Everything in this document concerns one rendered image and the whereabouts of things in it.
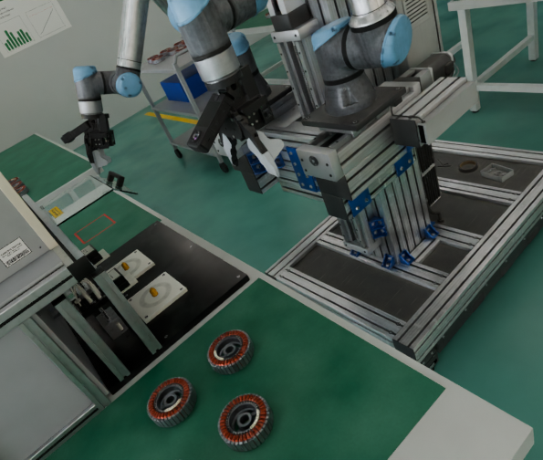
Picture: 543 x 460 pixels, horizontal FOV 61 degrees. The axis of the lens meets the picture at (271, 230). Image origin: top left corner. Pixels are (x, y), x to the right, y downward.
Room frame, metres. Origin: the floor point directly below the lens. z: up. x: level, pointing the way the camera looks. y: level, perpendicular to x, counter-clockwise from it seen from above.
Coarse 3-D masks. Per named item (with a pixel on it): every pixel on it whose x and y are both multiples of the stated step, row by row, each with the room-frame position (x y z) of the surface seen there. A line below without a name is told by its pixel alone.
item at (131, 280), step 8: (112, 272) 1.14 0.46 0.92; (112, 280) 1.09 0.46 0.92; (120, 280) 1.10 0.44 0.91; (128, 280) 1.13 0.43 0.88; (136, 280) 1.11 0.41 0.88; (120, 288) 1.09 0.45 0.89; (128, 288) 1.10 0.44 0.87; (104, 296) 1.07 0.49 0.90; (88, 304) 1.07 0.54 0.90; (96, 304) 1.06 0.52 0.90; (104, 304) 1.06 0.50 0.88; (80, 312) 1.05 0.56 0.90; (88, 312) 1.04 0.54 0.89; (104, 312) 1.06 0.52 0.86
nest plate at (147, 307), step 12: (168, 276) 1.22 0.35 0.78; (144, 288) 1.21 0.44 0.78; (156, 288) 1.18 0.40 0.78; (168, 288) 1.15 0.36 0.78; (180, 288) 1.12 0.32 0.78; (132, 300) 1.17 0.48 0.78; (144, 300) 1.14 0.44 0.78; (156, 300) 1.12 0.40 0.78; (168, 300) 1.09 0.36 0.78; (144, 312) 1.09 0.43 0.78; (156, 312) 1.07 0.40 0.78
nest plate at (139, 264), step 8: (128, 256) 1.44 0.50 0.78; (136, 256) 1.42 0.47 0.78; (144, 256) 1.39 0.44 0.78; (120, 264) 1.42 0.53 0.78; (128, 264) 1.39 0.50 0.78; (136, 264) 1.37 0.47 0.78; (144, 264) 1.35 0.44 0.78; (152, 264) 1.33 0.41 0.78; (120, 272) 1.36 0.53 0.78; (128, 272) 1.34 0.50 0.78; (136, 272) 1.32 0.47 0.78; (144, 272) 1.31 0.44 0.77
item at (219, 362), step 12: (228, 336) 0.85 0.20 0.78; (240, 336) 0.83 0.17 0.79; (216, 348) 0.83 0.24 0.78; (228, 348) 0.82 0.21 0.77; (240, 348) 0.79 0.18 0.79; (252, 348) 0.79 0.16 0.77; (216, 360) 0.79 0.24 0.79; (228, 360) 0.77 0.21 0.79; (240, 360) 0.76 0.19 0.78; (228, 372) 0.76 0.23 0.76
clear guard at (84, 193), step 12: (84, 180) 1.55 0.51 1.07; (96, 180) 1.50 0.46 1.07; (72, 192) 1.49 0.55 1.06; (84, 192) 1.44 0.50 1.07; (96, 192) 1.39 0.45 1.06; (108, 192) 1.35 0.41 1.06; (132, 192) 1.38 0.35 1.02; (48, 204) 1.47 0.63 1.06; (60, 204) 1.42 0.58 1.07; (72, 204) 1.38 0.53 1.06; (84, 204) 1.33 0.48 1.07; (48, 216) 1.37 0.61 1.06; (60, 216) 1.32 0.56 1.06; (72, 216) 1.29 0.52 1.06
